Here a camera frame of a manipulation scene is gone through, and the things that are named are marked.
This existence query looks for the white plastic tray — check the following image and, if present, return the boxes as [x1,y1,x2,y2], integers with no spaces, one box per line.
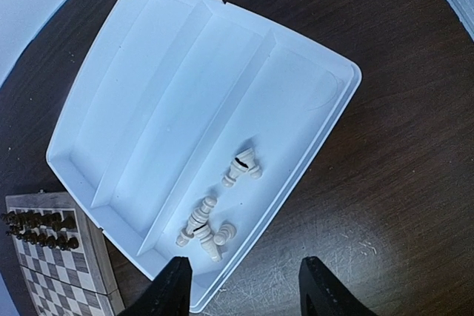
[46,0,362,313]

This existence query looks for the wooden chess board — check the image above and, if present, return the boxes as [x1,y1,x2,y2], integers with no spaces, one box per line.
[5,192,124,315]

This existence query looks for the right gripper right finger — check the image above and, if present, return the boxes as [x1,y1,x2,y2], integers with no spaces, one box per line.
[298,256,375,316]

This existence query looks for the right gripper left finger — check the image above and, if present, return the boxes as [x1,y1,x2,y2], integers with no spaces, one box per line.
[120,257,192,316]

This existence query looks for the pile of white chess pieces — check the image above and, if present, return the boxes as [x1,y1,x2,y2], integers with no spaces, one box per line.
[175,147,263,262]

